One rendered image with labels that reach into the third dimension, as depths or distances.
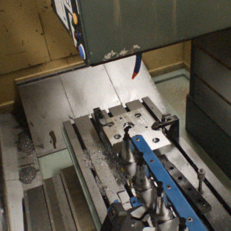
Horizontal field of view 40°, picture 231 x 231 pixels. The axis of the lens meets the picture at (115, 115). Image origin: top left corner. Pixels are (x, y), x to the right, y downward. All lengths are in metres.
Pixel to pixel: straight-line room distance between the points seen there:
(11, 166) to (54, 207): 0.48
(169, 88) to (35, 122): 1.02
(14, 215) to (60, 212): 0.26
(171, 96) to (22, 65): 1.06
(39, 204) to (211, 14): 1.17
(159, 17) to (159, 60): 1.74
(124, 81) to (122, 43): 1.46
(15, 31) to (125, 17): 1.42
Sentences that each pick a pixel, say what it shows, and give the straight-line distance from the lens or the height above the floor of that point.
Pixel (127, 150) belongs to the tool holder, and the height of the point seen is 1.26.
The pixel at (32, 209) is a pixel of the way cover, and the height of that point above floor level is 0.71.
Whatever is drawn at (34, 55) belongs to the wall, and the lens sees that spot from 2.17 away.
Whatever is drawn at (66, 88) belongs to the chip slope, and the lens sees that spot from 2.18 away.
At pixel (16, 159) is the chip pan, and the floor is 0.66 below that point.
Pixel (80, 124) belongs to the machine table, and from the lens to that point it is 1.67.
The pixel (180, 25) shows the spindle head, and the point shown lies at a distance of 0.81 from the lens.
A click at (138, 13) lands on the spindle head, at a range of 0.74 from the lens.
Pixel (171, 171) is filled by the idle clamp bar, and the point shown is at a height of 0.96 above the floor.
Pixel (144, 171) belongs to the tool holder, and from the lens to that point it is 0.87.
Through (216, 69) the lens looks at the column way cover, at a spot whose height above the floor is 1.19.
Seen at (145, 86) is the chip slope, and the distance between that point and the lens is 2.20.
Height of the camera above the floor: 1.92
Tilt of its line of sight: 37 degrees down
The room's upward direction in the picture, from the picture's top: 8 degrees counter-clockwise
